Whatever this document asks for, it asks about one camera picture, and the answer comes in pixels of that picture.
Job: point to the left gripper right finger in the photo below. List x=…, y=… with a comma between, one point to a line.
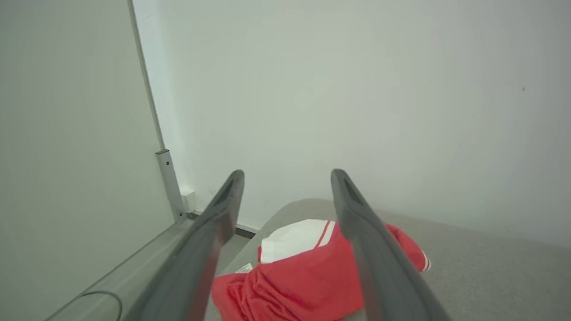
x=383, y=276

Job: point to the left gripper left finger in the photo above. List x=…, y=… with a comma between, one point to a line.
x=196, y=267

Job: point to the red jersey with white sleeves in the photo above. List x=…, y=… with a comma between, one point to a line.
x=303, y=285

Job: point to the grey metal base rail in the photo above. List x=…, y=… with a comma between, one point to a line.
x=134, y=272

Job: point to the small white wall box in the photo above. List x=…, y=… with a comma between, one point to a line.
x=188, y=199

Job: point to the grey metal bracket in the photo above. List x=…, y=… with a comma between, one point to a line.
x=171, y=187

